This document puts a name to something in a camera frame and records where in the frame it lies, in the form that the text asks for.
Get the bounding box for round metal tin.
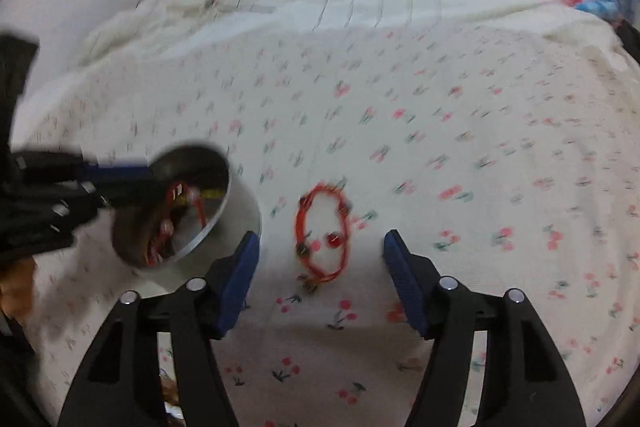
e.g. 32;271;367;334
111;144;262;280

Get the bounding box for cherry print bed sheet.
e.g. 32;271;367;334
10;27;640;427

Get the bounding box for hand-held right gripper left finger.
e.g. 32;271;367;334
57;231;262;427

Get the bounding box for blue cloth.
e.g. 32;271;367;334
574;0;617;16

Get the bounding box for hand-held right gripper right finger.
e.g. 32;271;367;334
383;229;587;427

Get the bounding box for red string bracelet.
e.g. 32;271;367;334
294;181;355;294
145;179;212;269

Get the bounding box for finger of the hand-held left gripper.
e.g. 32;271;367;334
10;151;157;188
0;184;112;260

